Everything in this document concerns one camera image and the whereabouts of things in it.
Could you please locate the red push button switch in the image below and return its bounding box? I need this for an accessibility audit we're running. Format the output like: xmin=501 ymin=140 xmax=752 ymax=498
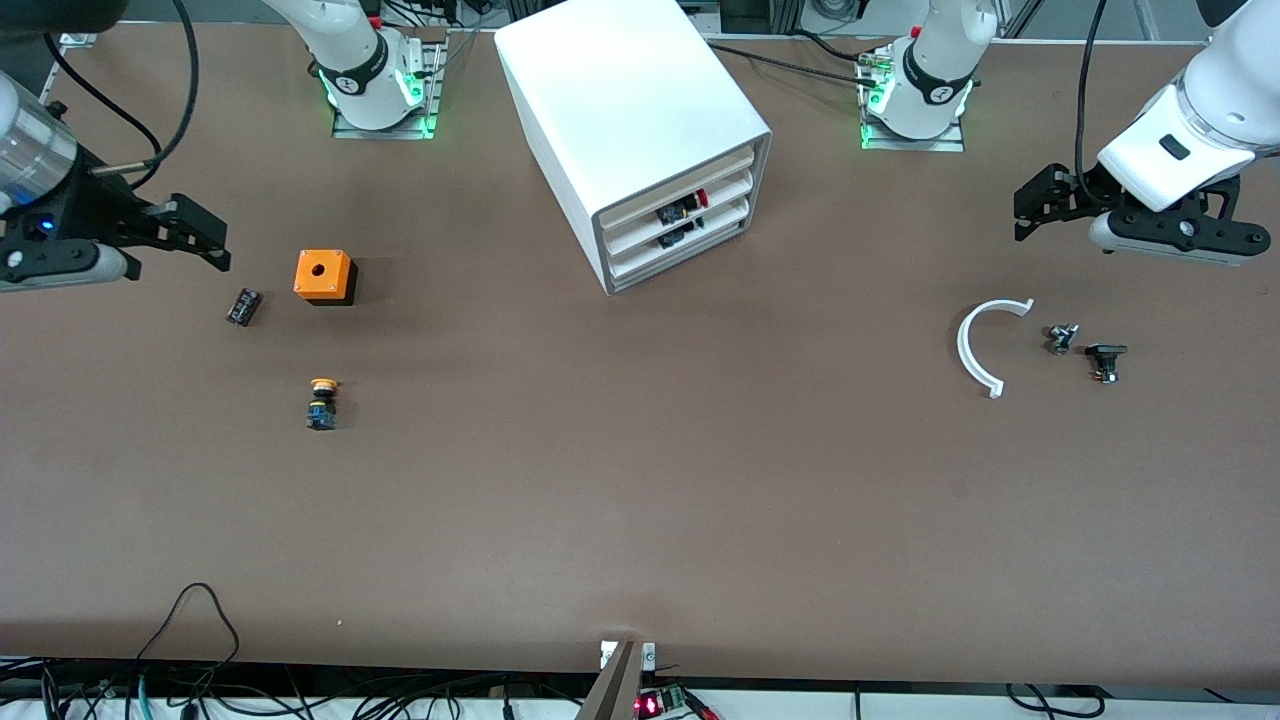
xmin=655 ymin=187 xmax=712 ymax=227

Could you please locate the orange box with hole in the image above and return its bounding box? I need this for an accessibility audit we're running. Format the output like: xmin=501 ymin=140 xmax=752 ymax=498
xmin=293 ymin=248 xmax=358 ymax=307

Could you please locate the white curved plastic piece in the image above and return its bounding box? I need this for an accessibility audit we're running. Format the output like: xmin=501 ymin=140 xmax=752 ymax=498
xmin=957 ymin=297 xmax=1035 ymax=400

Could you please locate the small black plastic part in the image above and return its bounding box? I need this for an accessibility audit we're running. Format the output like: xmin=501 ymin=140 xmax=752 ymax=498
xmin=1085 ymin=343 xmax=1129 ymax=385

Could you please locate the circuit board with red light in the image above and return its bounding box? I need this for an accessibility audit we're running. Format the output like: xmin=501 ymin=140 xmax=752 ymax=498
xmin=634 ymin=685 xmax=693 ymax=720

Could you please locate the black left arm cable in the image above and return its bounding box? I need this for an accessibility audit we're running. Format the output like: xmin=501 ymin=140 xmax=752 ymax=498
xmin=1073 ymin=0 xmax=1111 ymax=201

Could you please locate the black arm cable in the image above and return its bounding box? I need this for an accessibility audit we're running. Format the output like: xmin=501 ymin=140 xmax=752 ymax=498
xmin=40 ymin=0 xmax=201 ymax=191
xmin=1073 ymin=0 xmax=1111 ymax=201

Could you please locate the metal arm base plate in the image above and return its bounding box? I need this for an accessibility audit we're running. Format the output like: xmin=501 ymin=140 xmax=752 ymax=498
xmin=331 ymin=28 xmax=447 ymax=141
xmin=858 ymin=42 xmax=967 ymax=153

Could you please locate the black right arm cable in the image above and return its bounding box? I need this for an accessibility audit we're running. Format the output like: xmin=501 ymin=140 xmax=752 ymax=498
xmin=40 ymin=0 xmax=201 ymax=191

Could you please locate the yellow push button switch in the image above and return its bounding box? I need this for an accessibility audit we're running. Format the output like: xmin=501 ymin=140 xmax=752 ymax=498
xmin=305 ymin=377 xmax=341 ymax=432

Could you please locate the black cable on table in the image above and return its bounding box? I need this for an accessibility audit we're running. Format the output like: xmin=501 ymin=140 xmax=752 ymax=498
xmin=705 ymin=42 xmax=881 ymax=87

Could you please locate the thin black cable loop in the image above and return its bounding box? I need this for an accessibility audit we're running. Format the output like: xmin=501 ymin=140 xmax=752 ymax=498
xmin=135 ymin=582 xmax=242 ymax=666

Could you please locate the black floor cable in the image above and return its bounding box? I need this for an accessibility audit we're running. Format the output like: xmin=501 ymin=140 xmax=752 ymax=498
xmin=1003 ymin=682 xmax=1107 ymax=720

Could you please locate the metal camera mounting post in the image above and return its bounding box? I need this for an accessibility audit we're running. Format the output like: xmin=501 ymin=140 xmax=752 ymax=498
xmin=575 ymin=640 xmax=643 ymax=720

